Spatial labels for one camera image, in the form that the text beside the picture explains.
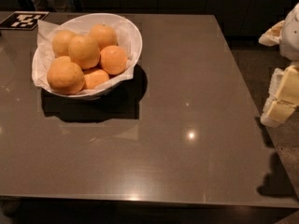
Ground small front orange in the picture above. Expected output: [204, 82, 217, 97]
[84, 68, 109, 90]

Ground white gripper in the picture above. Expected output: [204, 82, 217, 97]
[259, 3, 299, 127]

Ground black white marker tag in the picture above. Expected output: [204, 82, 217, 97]
[0, 11, 49, 31]

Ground white bowl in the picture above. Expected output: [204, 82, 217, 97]
[32, 12, 144, 102]

